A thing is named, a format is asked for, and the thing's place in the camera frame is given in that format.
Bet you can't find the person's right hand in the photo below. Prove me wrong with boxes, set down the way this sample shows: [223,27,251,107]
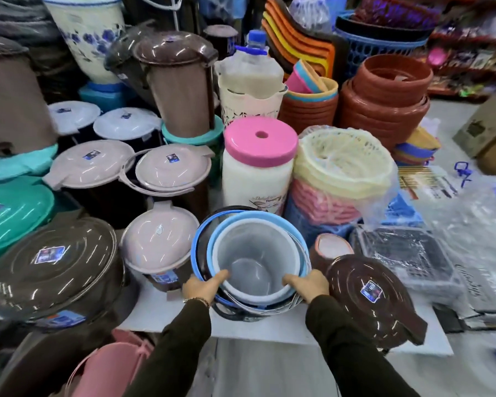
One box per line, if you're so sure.
[282,269,331,305]

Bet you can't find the person's left hand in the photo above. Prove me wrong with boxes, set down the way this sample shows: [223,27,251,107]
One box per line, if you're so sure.
[182,269,230,308]

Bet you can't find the light blue bucket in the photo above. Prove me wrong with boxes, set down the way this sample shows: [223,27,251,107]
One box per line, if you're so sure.
[206,210,311,310]

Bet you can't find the translucent white bucket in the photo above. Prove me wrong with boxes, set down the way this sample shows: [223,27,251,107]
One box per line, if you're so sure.
[212,221,303,305]

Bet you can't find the black bucket with blue rim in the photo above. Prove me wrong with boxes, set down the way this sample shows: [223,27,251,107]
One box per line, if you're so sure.
[191,206,312,324]

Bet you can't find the person's right forearm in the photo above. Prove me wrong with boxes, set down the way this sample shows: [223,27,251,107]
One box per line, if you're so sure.
[305,294,422,397]

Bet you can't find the person's left forearm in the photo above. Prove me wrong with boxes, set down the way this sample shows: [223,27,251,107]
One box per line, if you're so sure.
[123,299,212,397]

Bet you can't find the small brown bin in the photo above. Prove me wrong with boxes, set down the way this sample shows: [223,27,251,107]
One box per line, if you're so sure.
[309,233,355,274]

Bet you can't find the small beige lidded bin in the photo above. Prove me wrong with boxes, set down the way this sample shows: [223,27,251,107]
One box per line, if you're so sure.
[120,200,200,292]

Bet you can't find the brown bin lid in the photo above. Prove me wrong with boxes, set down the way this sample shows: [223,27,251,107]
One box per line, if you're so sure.
[324,254,429,350]

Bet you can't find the white jar with pink lid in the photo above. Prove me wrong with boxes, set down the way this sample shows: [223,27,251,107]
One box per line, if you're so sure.
[222,116,299,216]

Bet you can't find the wrapped stack of cream and pink baskets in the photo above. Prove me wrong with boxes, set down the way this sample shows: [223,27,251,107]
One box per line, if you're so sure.
[284,125,400,244]

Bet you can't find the wrapped stack of black trays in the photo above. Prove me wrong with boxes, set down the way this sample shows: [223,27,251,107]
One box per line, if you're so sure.
[349,224,467,303]

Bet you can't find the pink bucket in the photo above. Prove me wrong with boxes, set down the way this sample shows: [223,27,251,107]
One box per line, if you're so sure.
[63,330,154,397]

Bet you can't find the large brown lidded bin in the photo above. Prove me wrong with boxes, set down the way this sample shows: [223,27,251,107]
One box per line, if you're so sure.
[0,216,140,332]

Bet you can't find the printed paper pack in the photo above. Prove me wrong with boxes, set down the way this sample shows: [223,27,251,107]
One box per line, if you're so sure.
[398,164,460,202]

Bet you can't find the stack of terracotta and coloured pots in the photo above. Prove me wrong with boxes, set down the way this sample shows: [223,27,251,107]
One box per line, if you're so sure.
[279,59,340,135]

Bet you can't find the cream plastic basket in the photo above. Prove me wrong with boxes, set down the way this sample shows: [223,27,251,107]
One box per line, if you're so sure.
[216,84,289,129]

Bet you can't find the white lidded dark bin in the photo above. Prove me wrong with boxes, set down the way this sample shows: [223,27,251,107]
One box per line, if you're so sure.
[93,107,163,152]
[48,101,102,151]

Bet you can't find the stack of small coloured bowls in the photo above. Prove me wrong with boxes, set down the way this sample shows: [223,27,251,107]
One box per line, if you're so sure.
[392,126,442,167]

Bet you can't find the wrapped clear plastic containers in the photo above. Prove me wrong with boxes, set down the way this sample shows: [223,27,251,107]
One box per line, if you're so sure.
[421,174,496,329]

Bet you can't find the tall brown wood-look bin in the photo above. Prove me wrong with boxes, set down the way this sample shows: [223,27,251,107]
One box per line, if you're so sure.
[132,31,219,139]

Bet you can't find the stack of brown plant pots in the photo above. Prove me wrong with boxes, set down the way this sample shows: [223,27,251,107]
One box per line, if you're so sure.
[338,53,434,151]

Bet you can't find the blue plastic clip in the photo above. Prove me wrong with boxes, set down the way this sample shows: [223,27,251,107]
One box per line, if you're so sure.
[453,160,473,189]

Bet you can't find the clear bottle with blue cap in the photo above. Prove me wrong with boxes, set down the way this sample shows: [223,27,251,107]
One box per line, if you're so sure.
[214,29,285,100]

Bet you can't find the blue bin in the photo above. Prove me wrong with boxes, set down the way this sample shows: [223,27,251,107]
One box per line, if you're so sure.
[78,81,127,113]

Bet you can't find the stack of orange and yellow trays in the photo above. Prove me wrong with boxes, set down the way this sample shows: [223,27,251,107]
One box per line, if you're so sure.
[261,0,350,81]

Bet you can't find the dark brown lidded bin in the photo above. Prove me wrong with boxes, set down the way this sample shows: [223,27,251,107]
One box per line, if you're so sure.
[203,24,239,61]

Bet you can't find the dark brown swing bin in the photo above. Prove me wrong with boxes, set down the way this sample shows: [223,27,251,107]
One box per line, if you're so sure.
[104,20,158,109]

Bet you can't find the blue lattice basket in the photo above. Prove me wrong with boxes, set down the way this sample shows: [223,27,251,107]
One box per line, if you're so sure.
[334,12,430,82]

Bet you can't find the cardboard box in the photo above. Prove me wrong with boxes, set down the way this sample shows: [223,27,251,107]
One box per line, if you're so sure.
[452,88,496,176]

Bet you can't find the black basin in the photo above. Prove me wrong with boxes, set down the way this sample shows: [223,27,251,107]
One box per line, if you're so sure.
[335,14,435,42]

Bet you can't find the clear plastic wrapped goods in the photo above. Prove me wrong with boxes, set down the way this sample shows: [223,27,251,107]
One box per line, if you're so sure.
[288,0,332,34]

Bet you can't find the large brown swing bin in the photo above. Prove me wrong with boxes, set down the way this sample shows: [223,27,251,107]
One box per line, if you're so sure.
[0,34,59,157]

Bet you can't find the white floral bin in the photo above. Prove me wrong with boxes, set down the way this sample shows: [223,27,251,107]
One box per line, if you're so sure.
[41,0,127,85]

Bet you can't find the purple woven basket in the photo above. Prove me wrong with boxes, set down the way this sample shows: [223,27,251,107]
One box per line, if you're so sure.
[352,0,442,30]

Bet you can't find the shelf of goods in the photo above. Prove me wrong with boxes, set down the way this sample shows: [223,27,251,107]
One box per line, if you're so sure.
[427,0,496,99]

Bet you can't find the stack of dark wrapped bins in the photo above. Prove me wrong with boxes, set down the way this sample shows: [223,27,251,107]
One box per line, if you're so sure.
[0,0,55,48]

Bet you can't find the beige lidded bin with handle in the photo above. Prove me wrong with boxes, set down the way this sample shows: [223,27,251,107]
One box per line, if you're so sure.
[119,144,215,221]

